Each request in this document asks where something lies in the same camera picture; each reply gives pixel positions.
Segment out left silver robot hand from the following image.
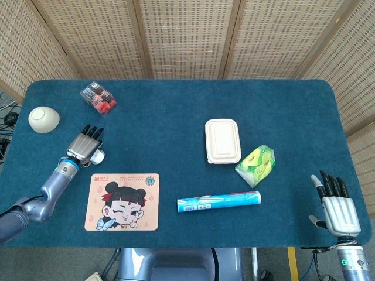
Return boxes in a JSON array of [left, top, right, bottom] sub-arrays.
[[66, 124, 105, 167]]

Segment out green snack packet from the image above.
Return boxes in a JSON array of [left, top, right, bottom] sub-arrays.
[[234, 144, 276, 189]]

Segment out blue carpet table cover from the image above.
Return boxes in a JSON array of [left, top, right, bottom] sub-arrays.
[[0, 78, 373, 249]]

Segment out beige lidded food container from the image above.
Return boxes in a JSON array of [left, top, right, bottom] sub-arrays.
[[204, 118, 241, 165]]

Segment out black floor cables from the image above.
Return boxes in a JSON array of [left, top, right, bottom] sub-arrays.
[[0, 90, 21, 165]]

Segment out clear box with red pieces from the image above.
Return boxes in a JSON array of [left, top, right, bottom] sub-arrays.
[[79, 80, 117, 117]]

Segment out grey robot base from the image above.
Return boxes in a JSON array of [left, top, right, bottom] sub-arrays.
[[116, 247, 244, 281]]

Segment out small white object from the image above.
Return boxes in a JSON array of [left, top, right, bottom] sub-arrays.
[[89, 148, 105, 165]]

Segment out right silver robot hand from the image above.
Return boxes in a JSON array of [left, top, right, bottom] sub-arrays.
[[309, 170, 362, 237]]

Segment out woven bamboo folding screen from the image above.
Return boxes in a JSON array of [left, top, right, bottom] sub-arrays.
[[0, 0, 375, 217]]

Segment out beige upturned bowl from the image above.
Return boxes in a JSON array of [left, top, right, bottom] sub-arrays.
[[28, 106, 60, 134]]

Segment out blue rolled tube package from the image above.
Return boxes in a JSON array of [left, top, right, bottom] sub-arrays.
[[176, 190, 263, 214]]

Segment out cartoon girl mouse pad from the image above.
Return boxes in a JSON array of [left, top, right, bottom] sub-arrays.
[[84, 173, 161, 232]]

